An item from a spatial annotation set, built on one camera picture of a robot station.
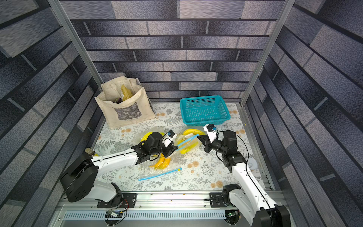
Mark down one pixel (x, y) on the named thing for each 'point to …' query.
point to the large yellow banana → (194, 131)
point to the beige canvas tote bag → (124, 102)
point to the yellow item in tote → (126, 92)
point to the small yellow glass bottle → (89, 151)
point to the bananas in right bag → (188, 147)
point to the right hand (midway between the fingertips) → (198, 135)
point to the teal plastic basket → (200, 111)
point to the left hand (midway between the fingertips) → (176, 144)
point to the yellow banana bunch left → (145, 136)
